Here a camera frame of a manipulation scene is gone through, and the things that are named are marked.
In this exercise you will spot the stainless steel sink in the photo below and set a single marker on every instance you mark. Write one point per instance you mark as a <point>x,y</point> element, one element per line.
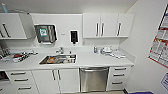
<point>58,60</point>

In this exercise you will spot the blue dish soap bottle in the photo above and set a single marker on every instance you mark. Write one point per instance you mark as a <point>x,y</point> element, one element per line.
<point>95,50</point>

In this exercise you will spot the black wall soap dispenser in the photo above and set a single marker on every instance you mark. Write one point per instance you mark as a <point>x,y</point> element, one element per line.
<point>74,36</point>

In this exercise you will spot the black built-in microwave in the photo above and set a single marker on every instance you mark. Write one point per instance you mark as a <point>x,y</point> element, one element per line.
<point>2,76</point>

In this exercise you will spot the steel paper towel dispenser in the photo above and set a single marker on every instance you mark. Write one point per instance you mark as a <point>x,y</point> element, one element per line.
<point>45,33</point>

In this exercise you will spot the light blue bottle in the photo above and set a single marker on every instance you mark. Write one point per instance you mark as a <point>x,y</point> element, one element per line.
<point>4,8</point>

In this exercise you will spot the wide white drawer unit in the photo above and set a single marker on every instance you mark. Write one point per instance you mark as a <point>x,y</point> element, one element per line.
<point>20,81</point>

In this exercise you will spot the large wall poster board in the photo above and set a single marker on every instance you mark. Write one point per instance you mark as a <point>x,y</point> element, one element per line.
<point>160,43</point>

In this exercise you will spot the stainless steel dishwasher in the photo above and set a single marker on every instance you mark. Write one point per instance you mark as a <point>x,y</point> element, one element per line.
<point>94,80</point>

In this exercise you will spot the dish with orange food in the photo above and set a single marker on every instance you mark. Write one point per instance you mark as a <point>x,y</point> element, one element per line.
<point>51,60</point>

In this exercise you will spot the small chrome sink fixture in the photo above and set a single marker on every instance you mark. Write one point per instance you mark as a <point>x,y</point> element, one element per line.
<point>70,52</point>

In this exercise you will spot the white two-door base cabinet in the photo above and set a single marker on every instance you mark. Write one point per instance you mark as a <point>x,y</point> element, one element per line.
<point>56,81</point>

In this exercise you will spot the chrome faucet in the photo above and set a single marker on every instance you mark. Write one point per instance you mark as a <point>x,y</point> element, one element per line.
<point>59,51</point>

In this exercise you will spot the narrow white drawer unit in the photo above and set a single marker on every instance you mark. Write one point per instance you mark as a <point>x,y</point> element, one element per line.
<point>117,78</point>

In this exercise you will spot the white wall cabinet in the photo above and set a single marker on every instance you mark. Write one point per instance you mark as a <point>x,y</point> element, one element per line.
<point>106,25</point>
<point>15,26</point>

